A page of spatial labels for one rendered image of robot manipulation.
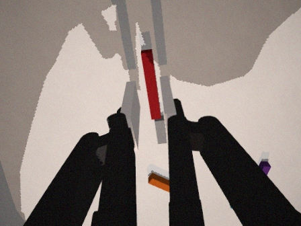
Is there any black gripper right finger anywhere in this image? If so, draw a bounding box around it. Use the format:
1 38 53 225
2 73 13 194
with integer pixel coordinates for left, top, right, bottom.
160 76 301 226

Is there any orange rod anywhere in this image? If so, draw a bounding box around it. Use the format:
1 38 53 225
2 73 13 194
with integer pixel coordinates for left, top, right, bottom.
148 173 169 192

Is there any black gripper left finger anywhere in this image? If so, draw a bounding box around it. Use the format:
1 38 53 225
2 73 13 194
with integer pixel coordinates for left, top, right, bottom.
23 81 140 226

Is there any dark grey rectangular bar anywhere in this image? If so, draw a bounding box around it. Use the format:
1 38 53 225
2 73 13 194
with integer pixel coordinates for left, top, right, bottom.
155 116 167 144

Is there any dark purple rod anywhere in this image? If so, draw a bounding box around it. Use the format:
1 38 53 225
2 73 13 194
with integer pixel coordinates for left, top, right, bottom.
259 161 271 175

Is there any dark red rod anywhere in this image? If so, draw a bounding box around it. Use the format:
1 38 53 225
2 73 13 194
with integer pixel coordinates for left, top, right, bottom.
141 49 161 120

